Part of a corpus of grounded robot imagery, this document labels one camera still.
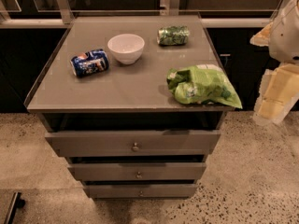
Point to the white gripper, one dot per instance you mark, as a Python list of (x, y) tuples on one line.
[(286, 36)]

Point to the grey top drawer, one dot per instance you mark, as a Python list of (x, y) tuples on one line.
[(132, 143)]

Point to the grey drawer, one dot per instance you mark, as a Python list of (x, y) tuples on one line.
[(132, 143), (140, 191), (137, 171)]

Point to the grey drawer cabinet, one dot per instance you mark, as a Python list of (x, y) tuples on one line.
[(125, 97)]

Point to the grey bottom drawer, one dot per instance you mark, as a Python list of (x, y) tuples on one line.
[(140, 191)]

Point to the grey middle drawer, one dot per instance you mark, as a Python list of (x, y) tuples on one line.
[(137, 171)]

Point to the green chip bag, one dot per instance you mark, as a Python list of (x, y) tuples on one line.
[(202, 84)]

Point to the green soda can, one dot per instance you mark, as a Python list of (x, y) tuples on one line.
[(173, 35)]

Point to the white ceramic bowl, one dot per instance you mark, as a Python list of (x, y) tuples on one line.
[(126, 48)]

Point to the blue soda can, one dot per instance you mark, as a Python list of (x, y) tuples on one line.
[(90, 62)]

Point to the black wheeled base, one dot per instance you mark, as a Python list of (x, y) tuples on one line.
[(17, 202)]

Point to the metal railing frame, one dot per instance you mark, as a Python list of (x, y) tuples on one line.
[(211, 13)]

